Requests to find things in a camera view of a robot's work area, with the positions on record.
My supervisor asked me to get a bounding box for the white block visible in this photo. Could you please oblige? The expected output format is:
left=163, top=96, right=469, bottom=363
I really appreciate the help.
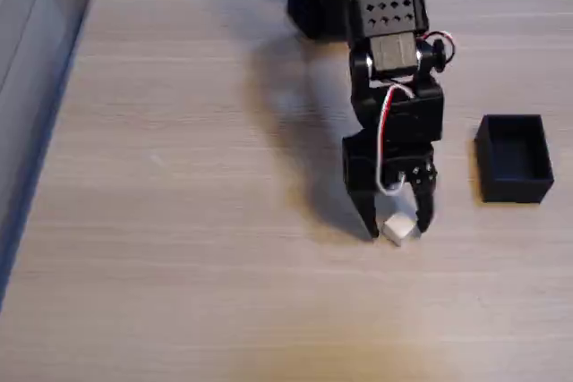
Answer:
left=383, top=214, right=422, bottom=248

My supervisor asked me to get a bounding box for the black open box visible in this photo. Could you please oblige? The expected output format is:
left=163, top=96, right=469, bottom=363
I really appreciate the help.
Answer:
left=474, top=114, right=556, bottom=205

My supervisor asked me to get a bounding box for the white red gripper cable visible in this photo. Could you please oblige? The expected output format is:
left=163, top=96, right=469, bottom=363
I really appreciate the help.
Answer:
left=374, top=81, right=416, bottom=198

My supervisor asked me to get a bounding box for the red white arm cable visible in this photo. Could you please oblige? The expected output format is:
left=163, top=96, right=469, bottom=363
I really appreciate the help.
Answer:
left=404, top=0, right=458, bottom=64

